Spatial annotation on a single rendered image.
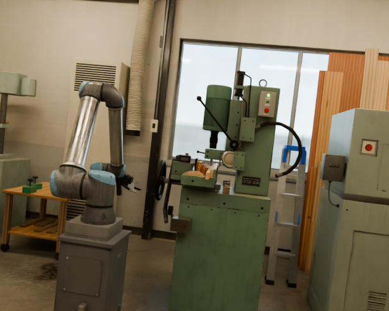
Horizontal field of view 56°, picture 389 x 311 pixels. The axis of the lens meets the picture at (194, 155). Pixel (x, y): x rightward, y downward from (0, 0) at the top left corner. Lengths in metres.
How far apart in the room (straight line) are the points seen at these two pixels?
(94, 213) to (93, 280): 0.34
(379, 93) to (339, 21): 0.81
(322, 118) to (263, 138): 1.38
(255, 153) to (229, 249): 0.65
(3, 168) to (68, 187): 1.97
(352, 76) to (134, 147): 2.29
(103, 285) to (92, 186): 0.52
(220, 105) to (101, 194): 0.99
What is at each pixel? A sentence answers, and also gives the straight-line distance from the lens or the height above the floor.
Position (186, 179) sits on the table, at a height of 0.88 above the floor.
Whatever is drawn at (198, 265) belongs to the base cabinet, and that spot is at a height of 0.32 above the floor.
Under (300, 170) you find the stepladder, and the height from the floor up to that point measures 0.96.
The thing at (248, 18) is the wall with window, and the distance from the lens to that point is 4.04.
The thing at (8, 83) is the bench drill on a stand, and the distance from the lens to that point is 4.15.
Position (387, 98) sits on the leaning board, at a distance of 3.95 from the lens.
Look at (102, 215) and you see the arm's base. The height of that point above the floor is 0.67.
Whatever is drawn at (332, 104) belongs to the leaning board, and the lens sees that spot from 3.80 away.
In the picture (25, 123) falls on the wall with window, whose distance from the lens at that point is 4.56.
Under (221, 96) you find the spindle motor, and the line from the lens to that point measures 2.50.
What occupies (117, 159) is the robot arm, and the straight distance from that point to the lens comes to 2.53.
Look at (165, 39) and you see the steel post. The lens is 3.99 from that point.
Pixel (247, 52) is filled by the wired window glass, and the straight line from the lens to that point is 4.02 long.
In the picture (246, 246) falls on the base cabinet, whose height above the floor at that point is 0.48.
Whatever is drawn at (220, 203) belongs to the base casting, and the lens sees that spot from 2.38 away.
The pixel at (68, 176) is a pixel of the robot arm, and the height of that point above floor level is 0.86.
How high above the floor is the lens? 1.15
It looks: 3 degrees down
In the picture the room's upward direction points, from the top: 6 degrees clockwise
